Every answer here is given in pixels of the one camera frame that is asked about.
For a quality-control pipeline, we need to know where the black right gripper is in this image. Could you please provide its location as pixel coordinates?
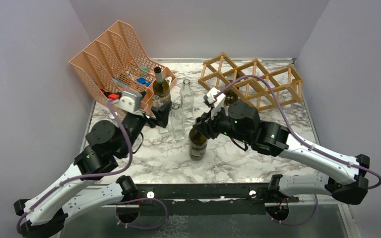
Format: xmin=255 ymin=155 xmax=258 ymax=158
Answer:
xmin=193 ymin=104 xmax=252 ymax=144

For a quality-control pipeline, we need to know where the tall clear glass bottle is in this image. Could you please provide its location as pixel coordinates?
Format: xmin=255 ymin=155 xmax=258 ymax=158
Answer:
xmin=180 ymin=78 xmax=194 ymax=119

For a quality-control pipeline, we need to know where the dark labelled wine bottle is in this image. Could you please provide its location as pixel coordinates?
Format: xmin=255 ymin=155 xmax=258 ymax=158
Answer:
xmin=224 ymin=89 xmax=239 ymax=106

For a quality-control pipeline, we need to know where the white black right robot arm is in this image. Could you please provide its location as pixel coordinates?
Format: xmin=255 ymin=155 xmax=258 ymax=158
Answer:
xmin=193 ymin=101 xmax=370 ymax=205

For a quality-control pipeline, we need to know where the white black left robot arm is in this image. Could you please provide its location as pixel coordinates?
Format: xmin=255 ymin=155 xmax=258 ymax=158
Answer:
xmin=14 ymin=102 xmax=171 ymax=238

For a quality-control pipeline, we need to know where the small clear glass bottle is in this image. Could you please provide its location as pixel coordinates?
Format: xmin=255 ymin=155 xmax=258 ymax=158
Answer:
xmin=152 ymin=95 xmax=163 ymax=108

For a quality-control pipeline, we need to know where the green wine bottle gold label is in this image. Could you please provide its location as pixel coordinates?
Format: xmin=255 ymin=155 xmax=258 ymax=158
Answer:
xmin=152 ymin=66 xmax=172 ymax=103

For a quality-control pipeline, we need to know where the wooden lattice wine rack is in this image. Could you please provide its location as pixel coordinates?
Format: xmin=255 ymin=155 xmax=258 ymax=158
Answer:
xmin=198 ymin=52 xmax=304 ymax=112

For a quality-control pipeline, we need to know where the blue item in organizer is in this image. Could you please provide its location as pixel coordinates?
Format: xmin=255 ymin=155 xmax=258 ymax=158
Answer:
xmin=136 ymin=77 xmax=151 ymax=87

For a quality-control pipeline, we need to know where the peach plastic file organizer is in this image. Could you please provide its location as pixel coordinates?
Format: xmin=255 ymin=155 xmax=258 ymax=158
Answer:
xmin=69 ymin=20 xmax=177 ymax=115

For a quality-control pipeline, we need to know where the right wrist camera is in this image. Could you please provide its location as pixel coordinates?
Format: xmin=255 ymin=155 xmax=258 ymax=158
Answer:
xmin=203 ymin=87 xmax=225 ymax=119

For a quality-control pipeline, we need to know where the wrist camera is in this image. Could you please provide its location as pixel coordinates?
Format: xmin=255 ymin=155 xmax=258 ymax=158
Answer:
xmin=203 ymin=87 xmax=225 ymax=119
xmin=107 ymin=90 xmax=146 ymax=115

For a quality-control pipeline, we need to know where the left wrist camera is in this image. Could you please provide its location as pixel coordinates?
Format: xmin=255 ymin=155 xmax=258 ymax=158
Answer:
xmin=107 ymin=90 xmax=146 ymax=115

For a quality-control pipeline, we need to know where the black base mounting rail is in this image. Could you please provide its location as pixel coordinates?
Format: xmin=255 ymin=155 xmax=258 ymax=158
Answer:
xmin=104 ymin=182 xmax=296 ymax=218

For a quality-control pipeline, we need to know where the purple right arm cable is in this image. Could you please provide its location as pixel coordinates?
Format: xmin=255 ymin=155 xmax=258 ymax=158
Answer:
xmin=214 ymin=74 xmax=381 ymax=190

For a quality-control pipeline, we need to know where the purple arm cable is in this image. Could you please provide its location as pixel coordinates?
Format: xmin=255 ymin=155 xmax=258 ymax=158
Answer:
xmin=214 ymin=74 xmax=381 ymax=190
xmin=16 ymin=98 xmax=134 ymax=235

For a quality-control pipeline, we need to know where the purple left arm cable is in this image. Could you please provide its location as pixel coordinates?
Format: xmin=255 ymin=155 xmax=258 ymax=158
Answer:
xmin=16 ymin=98 xmax=134 ymax=235

